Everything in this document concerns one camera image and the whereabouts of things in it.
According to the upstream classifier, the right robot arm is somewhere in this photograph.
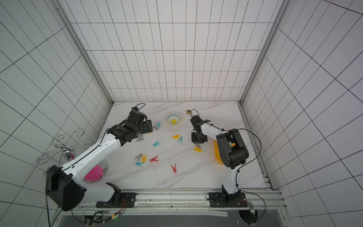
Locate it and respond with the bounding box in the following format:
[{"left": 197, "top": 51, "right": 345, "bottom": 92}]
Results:
[{"left": 191, "top": 115, "right": 249, "bottom": 205}]

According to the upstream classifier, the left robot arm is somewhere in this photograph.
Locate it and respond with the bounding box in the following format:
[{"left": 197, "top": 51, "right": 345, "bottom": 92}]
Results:
[{"left": 45, "top": 115, "right": 153, "bottom": 211}]

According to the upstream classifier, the yellow storage box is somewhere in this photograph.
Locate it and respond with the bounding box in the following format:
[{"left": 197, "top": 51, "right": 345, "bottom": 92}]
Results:
[{"left": 213, "top": 140, "right": 223, "bottom": 165}]

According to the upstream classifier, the grey clothespin pair left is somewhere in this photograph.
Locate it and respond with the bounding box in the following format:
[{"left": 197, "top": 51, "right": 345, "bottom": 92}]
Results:
[{"left": 136, "top": 135, "right": 144, "bottom": 142}]

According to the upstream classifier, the patterned small bowl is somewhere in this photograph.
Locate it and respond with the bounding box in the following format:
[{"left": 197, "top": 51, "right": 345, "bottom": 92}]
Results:
[{"left": 165, "top": 112, "right": 182, "bottom": 125}]

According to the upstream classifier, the red clothespin lower centre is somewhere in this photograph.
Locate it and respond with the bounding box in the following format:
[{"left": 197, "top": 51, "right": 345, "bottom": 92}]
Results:
[{"left": 149, "top": 156, "right": 158, "bottom": 162}]

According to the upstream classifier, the red clothespin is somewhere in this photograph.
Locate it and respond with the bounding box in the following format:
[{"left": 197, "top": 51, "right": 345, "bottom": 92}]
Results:
[
  {"left": 171, "top": 164, "right": 177, "bottom": 174},
  {"left": 149, "top": 156, "right": 158, "bottom": 162}
]

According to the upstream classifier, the red clothespin bottom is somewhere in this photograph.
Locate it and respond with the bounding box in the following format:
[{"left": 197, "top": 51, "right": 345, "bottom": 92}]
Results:
[{"left": 171, "top": 164, "right": 177, "bottom": 174}]

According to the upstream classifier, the pink bowl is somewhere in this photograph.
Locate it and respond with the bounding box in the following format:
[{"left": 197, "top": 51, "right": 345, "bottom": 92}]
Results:
[{"left": 83, "top": 159, "right": 109, "bottom": 184}]

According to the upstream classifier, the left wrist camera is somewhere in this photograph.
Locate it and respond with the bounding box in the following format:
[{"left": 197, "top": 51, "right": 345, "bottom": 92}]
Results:
[{"left": 128, "top": 110, "right": 147, "bottom": 125}]

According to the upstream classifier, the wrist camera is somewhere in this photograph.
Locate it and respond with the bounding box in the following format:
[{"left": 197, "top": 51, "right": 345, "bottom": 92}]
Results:
[
  {"left": 128, "top": 110, "right": 147, "bottom": 125},
  {"left": 191, "top": 115, "right": 202, "bottom": 126}
]

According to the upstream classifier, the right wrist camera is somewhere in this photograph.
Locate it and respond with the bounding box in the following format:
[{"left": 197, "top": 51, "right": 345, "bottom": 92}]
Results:
[{"left": 191, "top": 115, "right": 202, "bottom": 126}]

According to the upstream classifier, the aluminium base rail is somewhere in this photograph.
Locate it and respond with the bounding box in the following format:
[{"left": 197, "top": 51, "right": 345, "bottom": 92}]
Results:
[{"left": 61, "top": 189, "right": 287, "bottom": 218}]

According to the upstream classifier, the metal wire cup rack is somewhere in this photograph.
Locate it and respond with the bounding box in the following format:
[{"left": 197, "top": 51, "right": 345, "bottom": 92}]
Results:
[{"left": 36, "top": 128, "right": 95, "bottom": 179}]

